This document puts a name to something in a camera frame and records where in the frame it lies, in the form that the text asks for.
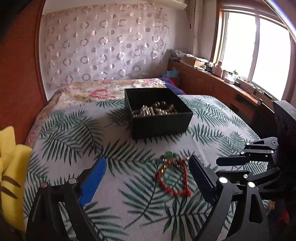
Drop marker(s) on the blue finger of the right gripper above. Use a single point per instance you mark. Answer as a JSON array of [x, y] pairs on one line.
[[233, 160]]

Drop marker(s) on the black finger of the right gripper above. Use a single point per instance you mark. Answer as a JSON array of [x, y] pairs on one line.
[[239, 176]]

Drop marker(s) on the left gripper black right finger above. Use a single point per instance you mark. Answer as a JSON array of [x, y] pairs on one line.
[[205, 178]]

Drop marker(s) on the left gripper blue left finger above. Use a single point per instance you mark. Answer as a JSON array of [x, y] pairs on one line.
[[91, 179]]

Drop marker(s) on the black square jewelry box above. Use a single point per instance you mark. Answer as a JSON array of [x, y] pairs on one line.
[[155, 112]]

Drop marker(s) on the wooden window cabinet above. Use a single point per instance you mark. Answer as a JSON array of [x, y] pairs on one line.
[[196, 82]]

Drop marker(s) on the palm leaf bedspread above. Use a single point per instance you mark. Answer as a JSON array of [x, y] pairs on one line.
[[130, 204]]

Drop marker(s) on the yellow plush pillow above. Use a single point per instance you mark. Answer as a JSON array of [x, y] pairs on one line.
[[14, 162]]

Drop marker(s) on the pink bottle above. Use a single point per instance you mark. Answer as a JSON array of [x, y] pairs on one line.
[[217, 69]]

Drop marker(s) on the cardboard box on cabinet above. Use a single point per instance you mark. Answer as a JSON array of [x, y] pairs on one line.
[[193, 61]]

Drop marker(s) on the blue tissue bag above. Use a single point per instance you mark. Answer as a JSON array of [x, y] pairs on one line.
[[174, 73]]

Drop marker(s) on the window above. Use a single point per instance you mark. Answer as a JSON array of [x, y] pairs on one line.
[[256, 45]]

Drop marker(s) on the pink circle pattern curtain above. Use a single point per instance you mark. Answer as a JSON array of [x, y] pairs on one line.
[[102, 42]]

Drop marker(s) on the white air conditioner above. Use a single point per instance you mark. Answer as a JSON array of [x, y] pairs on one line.
[[181, 5]]

